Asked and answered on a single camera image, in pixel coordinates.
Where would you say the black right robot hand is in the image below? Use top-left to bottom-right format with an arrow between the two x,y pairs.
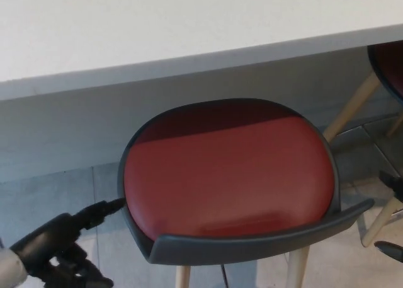
373,170 -> 403,264

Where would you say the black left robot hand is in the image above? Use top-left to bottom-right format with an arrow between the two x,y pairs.
8,197 -> 127,288

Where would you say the red seat black shell stool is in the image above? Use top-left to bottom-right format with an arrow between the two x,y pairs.
116,98 -> 376,288
323,43 -> 403,248

